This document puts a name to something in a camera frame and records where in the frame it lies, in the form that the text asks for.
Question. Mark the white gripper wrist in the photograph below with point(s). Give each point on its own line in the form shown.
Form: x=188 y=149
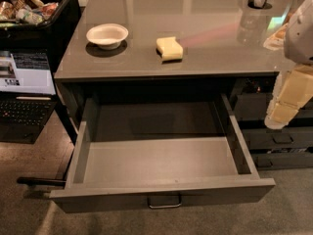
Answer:
x=300 y=38

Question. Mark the grey top drawer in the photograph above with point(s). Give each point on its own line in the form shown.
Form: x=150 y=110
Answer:
x=161 y=155

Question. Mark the grey drawer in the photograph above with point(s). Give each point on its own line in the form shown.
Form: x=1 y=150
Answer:
x=161 y=155
x=264 y=138
x=282 y=160

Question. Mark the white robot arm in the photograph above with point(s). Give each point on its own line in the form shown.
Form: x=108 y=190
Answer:
x=298 y=41

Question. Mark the grey middle right drawer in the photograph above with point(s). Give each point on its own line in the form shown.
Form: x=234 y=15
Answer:
x=264 y=138

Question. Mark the grey bottom right drawer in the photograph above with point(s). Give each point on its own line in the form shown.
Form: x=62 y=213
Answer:
x=282 y=160

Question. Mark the yellow sponge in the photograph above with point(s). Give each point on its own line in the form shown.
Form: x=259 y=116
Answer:
x=169 y=48

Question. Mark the white paper bowl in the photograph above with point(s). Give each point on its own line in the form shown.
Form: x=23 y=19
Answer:
x=107 y=36

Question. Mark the black plastic bin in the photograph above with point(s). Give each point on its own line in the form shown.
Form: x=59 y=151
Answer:
x=52 y=37

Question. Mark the open black laptop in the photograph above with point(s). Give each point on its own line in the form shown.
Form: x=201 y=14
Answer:
x=27 y=95

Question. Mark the black stand foot bar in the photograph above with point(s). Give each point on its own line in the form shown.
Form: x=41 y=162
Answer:
x=40 y=181

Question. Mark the snack packages in bin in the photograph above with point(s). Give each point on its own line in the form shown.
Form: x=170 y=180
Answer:
x=33 y=12

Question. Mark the grey counter cabinet frame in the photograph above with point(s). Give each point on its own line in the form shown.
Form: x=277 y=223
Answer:
x=175 y=91

